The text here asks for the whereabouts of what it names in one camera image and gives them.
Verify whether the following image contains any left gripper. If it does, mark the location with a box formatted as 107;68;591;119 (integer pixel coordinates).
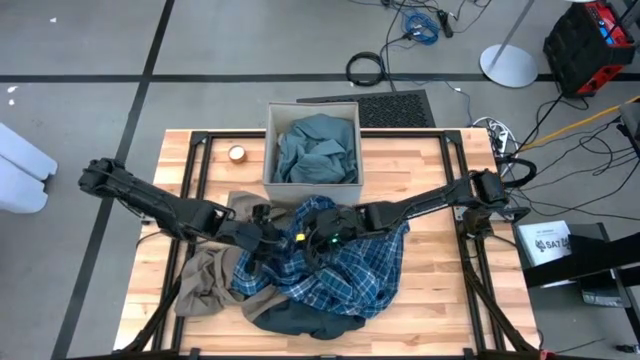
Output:
248;202;296;275

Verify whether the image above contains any grey fabric storage box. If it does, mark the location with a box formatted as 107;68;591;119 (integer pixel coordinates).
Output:
262;101;365;207

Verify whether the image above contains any blue plaid shirt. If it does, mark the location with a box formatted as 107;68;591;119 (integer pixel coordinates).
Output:
230;194;411;321

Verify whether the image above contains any grey-brown garment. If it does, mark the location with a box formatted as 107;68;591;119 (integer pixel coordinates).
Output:
173;190;301;321

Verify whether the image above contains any teal grey shirt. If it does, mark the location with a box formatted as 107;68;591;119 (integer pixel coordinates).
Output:
272;113;359;185

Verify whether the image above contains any dark green garment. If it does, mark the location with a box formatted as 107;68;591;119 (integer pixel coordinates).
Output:
252;298;369;341

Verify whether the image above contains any black perforated floor mat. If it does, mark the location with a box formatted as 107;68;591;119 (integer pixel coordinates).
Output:
296;89;437;129

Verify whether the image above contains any white power strip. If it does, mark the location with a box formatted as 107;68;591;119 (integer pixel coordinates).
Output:
472;115;517;154

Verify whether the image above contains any white printed box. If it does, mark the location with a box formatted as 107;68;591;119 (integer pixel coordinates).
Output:
517;219;575;267

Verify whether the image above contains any black power strip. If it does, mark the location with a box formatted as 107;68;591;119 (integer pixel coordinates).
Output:
436;8;455;39

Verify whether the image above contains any white round stand base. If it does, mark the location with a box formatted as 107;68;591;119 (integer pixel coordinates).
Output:
478;0;540;89

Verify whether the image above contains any white plastic object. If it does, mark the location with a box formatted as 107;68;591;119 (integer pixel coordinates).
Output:
0;122;59;215

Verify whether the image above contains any black shelf stand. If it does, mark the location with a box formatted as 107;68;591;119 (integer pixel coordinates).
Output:
521;222;640;290

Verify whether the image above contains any red black equipment case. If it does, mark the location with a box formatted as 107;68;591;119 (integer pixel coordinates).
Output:
542;0;639;99

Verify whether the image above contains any grey cart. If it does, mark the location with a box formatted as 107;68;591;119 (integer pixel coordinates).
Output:
618;102;640;146

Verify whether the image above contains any black coiled cable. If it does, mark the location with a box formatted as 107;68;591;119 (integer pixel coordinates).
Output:
345;51;387;88

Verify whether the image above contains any thick black cable loop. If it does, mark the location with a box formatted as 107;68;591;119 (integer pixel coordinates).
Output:
499;156;539;190

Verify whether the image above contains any blue coiled cable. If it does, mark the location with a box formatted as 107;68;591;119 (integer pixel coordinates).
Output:
401;8;442;46

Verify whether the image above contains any yellow cable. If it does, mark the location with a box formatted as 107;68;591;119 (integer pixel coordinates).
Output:
519;94;640;152

